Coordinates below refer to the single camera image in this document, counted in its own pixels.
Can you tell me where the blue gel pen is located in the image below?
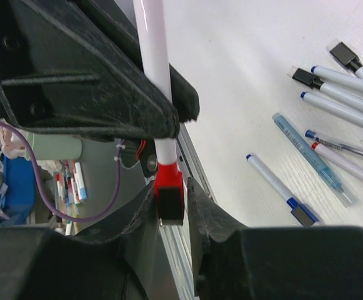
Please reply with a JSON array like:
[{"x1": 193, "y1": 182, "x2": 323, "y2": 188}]
[{"x1": 304, "y1": 129, "x2": 363, "y2": 157}]

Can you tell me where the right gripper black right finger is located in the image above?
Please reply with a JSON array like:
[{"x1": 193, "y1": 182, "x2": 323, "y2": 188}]
[{"x1": 0, "y1": 178, "x2": 363, "y2": 299}]

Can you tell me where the blue storage bin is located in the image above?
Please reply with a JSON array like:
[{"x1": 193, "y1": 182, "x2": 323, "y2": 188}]
[{"x1": 1, "y1": 156, "x2": 36, "y2": 226}]

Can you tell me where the white marker red cap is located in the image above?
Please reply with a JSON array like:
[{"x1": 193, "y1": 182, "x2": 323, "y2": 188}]
[{"x1": 311, "y1": 142, "x2": 363, "y2": 183}]

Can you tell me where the white marker red end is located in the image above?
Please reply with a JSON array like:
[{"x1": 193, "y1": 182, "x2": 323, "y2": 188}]
[{"x1": 133, "y1": 0, "x2": 179, "y2": 173}]

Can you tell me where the green cylinder container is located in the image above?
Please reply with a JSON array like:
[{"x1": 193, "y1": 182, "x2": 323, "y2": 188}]
[{"x1": 26, "y1": 132, "x2": 82, "y2": 161}]

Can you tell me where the aluminium front rail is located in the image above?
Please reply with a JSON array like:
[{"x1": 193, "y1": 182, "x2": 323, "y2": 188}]
[{"x1": 160, "y1": 125, "x2": 213, "y2": 299}]

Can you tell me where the light blue highlighter pen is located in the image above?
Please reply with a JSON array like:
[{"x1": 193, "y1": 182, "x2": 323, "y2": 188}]
[{"x1": 272, "y1": 113, "x2": 357, "y2": 207}]

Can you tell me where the white marker black cap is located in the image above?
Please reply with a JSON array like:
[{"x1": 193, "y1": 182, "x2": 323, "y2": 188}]
[{"x1": 287, "y1": 66, "x2": 363, "y2": 113}]

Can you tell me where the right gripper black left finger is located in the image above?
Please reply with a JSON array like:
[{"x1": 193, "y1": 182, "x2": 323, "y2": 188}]
[{"x1": 0, "y1": 0, "x2": 182, "y2": 140}]

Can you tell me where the black capped marker small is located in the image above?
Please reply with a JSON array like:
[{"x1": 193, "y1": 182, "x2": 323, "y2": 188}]
[{"x1": 326, "y1": 39, "x2": 363, "y2": 79}]

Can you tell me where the white marker blue eraser cap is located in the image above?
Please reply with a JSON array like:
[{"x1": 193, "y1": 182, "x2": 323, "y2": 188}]
[{"x1": 300, "y1": 92, "x2": 363, "y2": 128}]

